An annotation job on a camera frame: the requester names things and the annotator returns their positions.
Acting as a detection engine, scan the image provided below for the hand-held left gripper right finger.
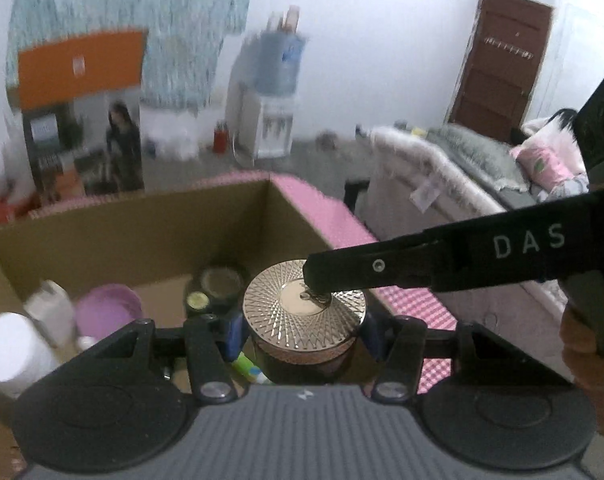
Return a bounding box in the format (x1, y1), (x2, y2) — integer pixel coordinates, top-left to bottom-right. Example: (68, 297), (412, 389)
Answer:
(363, 312), (575, 406)

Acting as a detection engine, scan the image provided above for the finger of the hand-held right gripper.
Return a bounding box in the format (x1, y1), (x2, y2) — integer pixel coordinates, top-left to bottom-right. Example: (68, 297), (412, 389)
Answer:
(302, 192), (604, 295)

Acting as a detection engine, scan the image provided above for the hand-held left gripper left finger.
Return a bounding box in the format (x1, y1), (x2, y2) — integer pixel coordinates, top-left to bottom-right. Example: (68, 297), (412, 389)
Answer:
(76, 312), (249, 407)

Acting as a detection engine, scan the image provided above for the green toy pen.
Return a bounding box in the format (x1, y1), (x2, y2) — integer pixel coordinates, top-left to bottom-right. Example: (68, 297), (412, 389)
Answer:
(231, 352), (273, 386)

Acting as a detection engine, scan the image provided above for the gold-lidded brown jar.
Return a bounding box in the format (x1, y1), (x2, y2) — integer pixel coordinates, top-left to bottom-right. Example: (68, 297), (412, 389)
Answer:
(243, 259), (367, 386)

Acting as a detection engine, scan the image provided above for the black cylinder with yellow end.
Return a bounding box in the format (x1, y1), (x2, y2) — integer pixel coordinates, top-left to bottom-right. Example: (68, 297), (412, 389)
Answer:
(184, 290), (211, 321)

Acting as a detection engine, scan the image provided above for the black tape roll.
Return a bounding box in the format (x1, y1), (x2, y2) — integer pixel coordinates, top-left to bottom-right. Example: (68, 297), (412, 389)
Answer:
(184, 266), (250, 318)

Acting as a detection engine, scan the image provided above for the pink plastic lid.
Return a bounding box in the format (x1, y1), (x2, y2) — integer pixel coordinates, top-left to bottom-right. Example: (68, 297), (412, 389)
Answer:
(74, 283), (143, 348)

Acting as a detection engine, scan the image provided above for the brown cardboard box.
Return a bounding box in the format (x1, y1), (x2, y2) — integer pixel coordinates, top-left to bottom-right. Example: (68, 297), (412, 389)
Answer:
(0, 179), (383, 480)

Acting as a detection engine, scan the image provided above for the white charger plug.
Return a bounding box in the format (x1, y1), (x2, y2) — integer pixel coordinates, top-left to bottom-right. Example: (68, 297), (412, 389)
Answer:
(24, 280), (75, 348)

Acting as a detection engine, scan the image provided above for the white supplement bottle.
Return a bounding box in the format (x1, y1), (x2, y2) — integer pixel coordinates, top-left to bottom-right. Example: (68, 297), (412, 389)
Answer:
(0, 312), (60, 398)

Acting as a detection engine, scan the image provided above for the white wardrobe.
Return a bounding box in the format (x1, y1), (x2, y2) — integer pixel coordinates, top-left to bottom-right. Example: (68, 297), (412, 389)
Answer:
(532, 0), (604, 128)

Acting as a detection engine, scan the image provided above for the grey fluffy blanket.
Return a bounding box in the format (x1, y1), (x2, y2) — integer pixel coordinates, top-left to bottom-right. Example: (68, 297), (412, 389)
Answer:
(427, 124), (530, 193)

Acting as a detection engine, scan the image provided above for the brown wooden door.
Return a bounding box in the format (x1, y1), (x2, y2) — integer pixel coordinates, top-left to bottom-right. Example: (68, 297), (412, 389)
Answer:
(446, 0), (554, 143)

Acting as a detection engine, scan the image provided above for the metal hook rack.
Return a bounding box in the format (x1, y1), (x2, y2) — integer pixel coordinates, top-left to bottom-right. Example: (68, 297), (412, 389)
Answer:
(483, 36), (535, 61)

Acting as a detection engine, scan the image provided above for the white fluffy blanket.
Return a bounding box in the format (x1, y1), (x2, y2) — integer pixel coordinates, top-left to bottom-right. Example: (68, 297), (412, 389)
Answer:
(369, 125), (483, 201)

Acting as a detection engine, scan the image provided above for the pink checked tablecloth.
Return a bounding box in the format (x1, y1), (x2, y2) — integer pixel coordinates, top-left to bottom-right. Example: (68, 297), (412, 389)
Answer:
(29, 170), (455, 396)

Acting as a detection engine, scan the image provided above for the black stool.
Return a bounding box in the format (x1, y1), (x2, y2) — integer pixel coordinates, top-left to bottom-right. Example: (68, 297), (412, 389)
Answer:
(343, 179), (371, 211)

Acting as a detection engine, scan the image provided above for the white plastic bag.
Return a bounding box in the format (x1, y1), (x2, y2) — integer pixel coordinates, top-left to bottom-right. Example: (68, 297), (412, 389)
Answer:
(144, 122), (203, 161)

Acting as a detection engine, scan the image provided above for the white water dispenser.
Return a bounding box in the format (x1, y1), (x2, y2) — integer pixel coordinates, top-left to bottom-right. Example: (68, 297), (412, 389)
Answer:
(226, 80), (301, 167)

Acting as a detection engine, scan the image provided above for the blue water jug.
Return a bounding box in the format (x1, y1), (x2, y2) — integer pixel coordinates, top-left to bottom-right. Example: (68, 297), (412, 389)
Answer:
(254, 30), (307, 98)

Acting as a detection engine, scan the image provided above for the beige plastic bottle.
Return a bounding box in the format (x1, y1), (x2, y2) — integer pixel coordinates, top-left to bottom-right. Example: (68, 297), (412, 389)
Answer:
(267, 5), (303, 36)

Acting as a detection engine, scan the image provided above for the orange printed carton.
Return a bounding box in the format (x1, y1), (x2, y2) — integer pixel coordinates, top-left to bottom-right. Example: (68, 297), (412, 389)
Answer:
(18, 29), (148, 206)

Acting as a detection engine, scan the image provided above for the patterned wall cloth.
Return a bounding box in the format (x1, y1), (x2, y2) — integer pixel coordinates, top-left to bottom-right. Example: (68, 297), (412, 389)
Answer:
(6, 0), (259, 111)

